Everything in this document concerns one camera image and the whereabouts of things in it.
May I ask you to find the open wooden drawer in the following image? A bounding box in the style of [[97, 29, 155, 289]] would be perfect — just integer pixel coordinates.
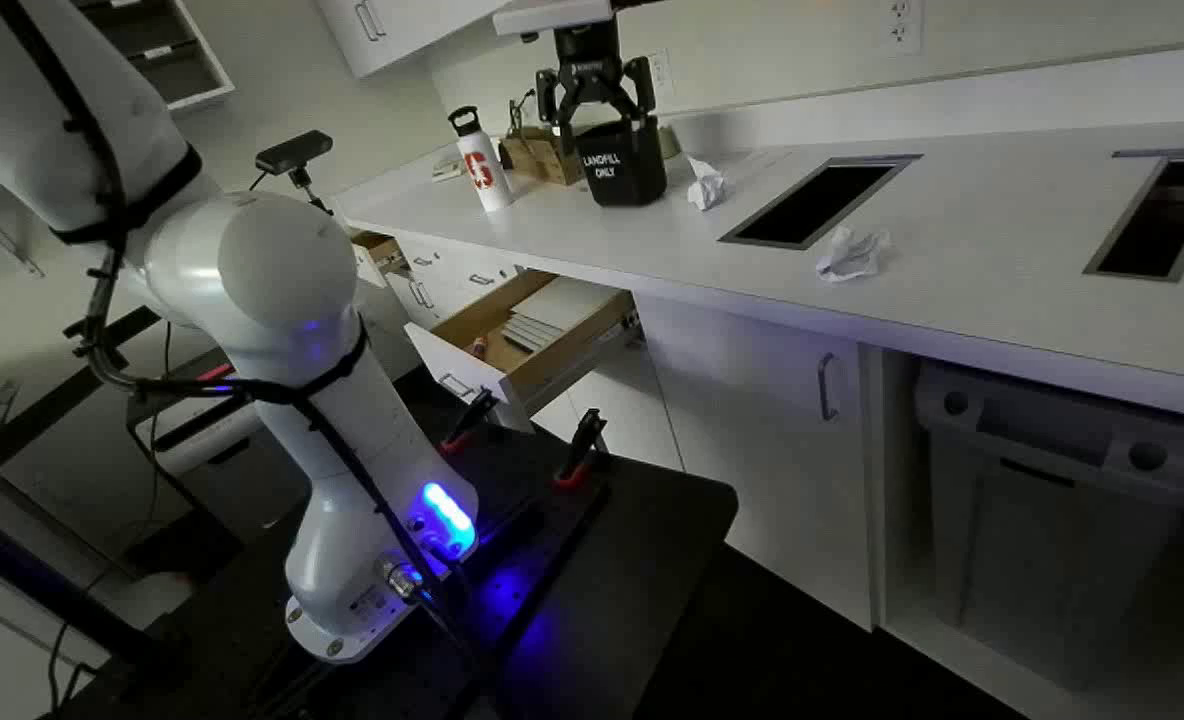
[[408, 267, 637, 429]]

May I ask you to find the white lower cabinet door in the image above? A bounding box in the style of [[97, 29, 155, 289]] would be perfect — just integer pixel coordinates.
[[637, 296, 876, 626]]

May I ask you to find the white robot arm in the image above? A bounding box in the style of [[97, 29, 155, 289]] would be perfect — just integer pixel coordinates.
[[0, 0, 486, 662]]

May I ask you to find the crumpled white paper near machine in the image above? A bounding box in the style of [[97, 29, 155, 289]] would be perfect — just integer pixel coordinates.
[[689, 154, 723, 210]]

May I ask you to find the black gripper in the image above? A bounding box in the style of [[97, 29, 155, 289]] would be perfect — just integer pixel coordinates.
[[537, 19, 658, 136]]

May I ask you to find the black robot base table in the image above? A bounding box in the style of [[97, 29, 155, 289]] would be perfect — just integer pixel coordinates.
[[44, 422, 742, 720]]

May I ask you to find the white water bottle black cap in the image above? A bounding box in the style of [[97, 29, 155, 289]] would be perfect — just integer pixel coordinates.
[[449, 104, 514, 210]]

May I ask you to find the black camera on stand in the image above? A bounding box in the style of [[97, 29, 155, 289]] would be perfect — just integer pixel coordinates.
[[257, 127, 333, 210]]

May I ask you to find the black coffee maker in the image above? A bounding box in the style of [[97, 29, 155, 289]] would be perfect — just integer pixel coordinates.
[[577, 120, 667, 208]]

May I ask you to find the grey trash bin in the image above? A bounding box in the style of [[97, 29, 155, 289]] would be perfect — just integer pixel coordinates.
[[913, 364, 1184, 686]]

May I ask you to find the white wall shelf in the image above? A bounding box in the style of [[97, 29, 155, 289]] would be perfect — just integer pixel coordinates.
[[74, 0, 232, 112]]

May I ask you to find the brown cardboard box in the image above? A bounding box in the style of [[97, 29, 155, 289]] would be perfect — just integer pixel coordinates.
[[504, 127, 582, 185]]

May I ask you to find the crumpled white paper on counter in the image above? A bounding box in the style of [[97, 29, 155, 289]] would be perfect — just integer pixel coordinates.
[[816, 222, 888, 284]]

